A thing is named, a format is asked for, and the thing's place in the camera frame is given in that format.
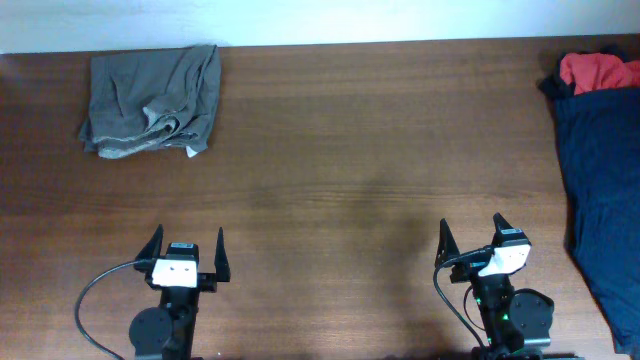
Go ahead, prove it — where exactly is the grey folded shirt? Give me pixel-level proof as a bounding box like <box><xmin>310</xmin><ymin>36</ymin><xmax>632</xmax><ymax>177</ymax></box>
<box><xmin>78</xmin><ymin>45</ymin><xmax>222</xmax><ymax>159</ymax></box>

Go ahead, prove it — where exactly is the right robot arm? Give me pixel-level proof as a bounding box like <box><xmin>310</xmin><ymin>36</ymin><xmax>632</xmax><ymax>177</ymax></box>
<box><xmin>433</xmin><ymin>213</ymin><xmax>554</xmax><ymax>359</ymax></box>

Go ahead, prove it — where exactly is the black garment under red shirt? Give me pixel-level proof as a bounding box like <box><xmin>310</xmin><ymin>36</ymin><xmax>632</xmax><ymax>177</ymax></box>
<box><xmin>538</xmin><ymin>45</ymin><xmax>635</xmax><ymax>100</ymax></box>

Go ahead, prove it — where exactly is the red shirt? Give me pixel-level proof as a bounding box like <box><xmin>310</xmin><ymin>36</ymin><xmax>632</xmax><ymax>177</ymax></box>
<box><xmin>559</xmin><ymin>53</ymin><xmax>639</xmax><ymax>95</ymax></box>

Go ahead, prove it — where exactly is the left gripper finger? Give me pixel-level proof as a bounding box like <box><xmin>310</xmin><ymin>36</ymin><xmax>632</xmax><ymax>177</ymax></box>
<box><xmin>214</xmin><ymin>227</ymin><xmax>231</xmax><ymax>283</ymax></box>
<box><xmin>134</xmin><ymin>224</ymin><xmax>164</xmax><ymax>272</ymax></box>

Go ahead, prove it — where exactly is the navy blue garment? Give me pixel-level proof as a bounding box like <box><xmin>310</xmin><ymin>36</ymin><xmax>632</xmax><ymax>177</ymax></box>
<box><xmin>555</xmin><ymin>88</ymin><xmax>639</xmax><ymax>359</ymax></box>

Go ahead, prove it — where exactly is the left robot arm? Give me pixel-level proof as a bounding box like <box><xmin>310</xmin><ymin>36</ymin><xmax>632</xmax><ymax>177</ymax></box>
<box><xmin>129</xmin><ymin>226</ymin><xmax>231</xmax><ymax>360</ymax></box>

